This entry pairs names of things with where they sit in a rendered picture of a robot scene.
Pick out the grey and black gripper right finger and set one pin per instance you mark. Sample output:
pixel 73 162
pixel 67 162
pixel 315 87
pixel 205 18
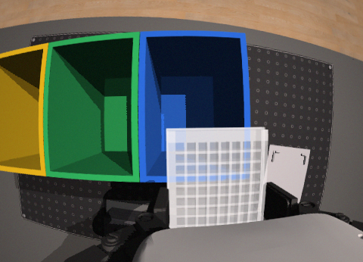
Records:
pixel 280 203

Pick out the green open-top bin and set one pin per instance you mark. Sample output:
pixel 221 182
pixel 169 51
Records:
pixel 90 101

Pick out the blue bin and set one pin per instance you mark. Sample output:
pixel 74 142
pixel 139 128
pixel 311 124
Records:
pixel 188 79

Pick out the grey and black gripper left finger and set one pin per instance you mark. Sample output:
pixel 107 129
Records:
pixel 121 245

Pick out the yellow open-top bin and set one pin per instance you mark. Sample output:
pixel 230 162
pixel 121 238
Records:
pixel 22 83

